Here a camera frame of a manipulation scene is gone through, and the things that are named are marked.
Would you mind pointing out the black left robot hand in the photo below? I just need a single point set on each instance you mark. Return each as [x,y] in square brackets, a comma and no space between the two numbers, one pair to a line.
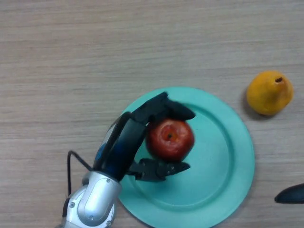
[123,145]

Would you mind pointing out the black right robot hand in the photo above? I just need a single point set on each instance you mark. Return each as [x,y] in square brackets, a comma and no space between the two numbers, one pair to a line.
[291,196]

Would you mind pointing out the red apple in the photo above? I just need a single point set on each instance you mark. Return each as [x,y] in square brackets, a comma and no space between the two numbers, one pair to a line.
[171,140]

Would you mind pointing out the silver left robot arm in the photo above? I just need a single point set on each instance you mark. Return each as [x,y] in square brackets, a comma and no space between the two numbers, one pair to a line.
[92,199]

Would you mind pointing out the green round plate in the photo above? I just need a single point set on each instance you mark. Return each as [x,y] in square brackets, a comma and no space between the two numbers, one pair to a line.
[213,166]

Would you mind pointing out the yellow pear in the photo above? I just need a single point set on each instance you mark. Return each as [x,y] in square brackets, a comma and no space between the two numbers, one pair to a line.
[269,93]

